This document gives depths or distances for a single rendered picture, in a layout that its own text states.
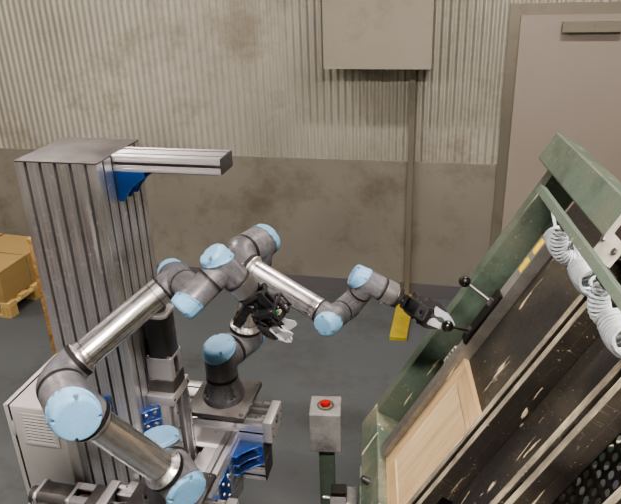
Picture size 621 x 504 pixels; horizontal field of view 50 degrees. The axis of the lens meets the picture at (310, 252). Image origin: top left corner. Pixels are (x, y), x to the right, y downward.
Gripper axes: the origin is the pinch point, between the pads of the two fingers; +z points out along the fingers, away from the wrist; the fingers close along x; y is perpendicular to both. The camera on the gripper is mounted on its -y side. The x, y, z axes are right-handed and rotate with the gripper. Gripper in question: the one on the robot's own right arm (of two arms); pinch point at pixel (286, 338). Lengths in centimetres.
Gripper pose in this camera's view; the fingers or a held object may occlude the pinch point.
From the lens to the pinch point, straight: 185.4
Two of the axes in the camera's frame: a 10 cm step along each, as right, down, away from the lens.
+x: 2.7, -7.1, 6.6
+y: 7.8, -2.4, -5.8
